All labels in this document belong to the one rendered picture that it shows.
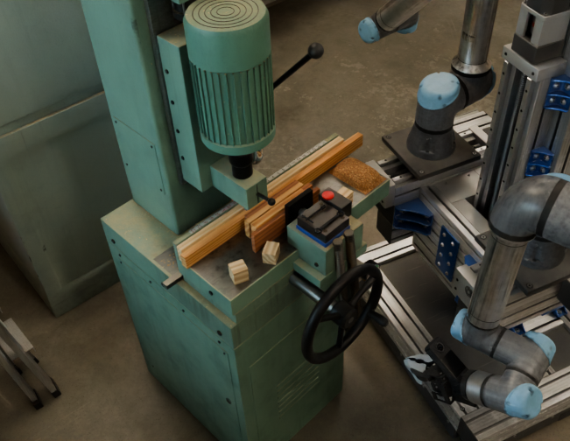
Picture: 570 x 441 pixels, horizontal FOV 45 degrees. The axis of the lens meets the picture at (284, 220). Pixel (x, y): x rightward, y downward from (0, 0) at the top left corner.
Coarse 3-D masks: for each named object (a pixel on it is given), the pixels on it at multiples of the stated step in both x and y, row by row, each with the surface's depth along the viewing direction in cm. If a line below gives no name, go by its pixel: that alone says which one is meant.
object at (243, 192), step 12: (228, 156) 174; (216, 168) 171; (228, 168) 171; (216, 180) 173; (228, 180) 169; (240, 180) 167; (252, 180) 167; (264, 180) 168; (228, 192) 172; (240, 192) 167; (252, 192) 167; (264, 192) 171; (240, 204) 171; (252, 204) 169
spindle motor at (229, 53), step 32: (224, 0) 142; (256, 0) 141; (192, 32) 135; (224, 32) 133; (256, 32) 135; (192, 64) 143; (224, 64) 137; (256, 64) 140; (224, 96) 143; (256, 96) 145; (224, 128) 148; (256, 128) 151
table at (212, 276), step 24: (360, 192) 187; (384, 192) 193; (360, 216) 189; (240, 240) 176; (216, 264) 171; (264, 264) 170; (288, 264) 173; (216, 288) 165; (240, 288) 165; (264, 288) 171
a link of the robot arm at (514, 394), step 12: (504, 372) 150; (516, 372) 147; (492, 384) 148; (504, 384) 146; (516, 384) 145; (528, 384) 144; (480, 396) 150; (492, 396) 147; (504, 396) 145; (516, 396) 143; (528, 396) 142; (540, 396) 144; (492, 408) 149; (504, 408) 145; (516, 408) 143; (528, 408) 142; (540, 408) 145
